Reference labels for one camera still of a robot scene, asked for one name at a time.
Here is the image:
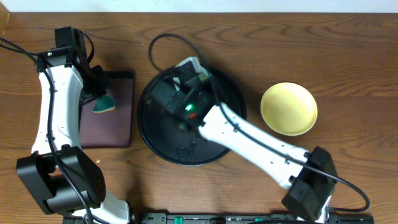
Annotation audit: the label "green sponge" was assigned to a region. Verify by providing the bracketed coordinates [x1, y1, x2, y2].
[93, 95, 115, 113]

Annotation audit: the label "yellow plate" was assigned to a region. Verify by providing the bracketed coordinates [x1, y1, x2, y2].
[260, 82, 318, 136]

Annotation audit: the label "mint green plate top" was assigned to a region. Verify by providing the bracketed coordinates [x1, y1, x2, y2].
[172, 77, 181, 91]

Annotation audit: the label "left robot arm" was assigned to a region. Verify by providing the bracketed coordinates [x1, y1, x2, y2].
[16, 46, 131, 223]

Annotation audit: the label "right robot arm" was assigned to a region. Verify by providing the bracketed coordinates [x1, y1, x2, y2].
[138, 68, 336, 223]

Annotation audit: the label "round black tray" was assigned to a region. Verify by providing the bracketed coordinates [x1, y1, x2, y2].
[137, 68, 229, 166]

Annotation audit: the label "rectangular dark tray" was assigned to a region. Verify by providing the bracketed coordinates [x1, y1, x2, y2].
[79, 72, 135, 149]

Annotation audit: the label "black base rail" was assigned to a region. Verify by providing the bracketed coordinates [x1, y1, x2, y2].
[62, 212, 375, 224]

